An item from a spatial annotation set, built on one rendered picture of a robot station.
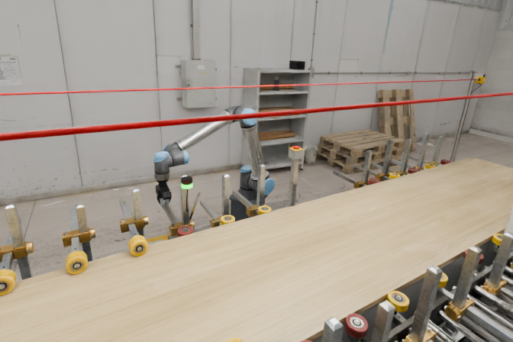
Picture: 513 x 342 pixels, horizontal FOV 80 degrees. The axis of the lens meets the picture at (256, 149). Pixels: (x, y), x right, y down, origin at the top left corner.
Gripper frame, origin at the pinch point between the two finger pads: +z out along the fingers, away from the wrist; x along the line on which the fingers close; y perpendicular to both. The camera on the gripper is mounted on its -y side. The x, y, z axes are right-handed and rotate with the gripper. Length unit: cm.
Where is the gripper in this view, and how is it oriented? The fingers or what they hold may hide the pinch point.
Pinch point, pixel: (165, 208)
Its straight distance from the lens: 211.6
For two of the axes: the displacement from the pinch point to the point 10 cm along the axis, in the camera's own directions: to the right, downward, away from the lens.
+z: -0.4, 9.5, 3.2
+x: -8.6, 1.3, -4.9
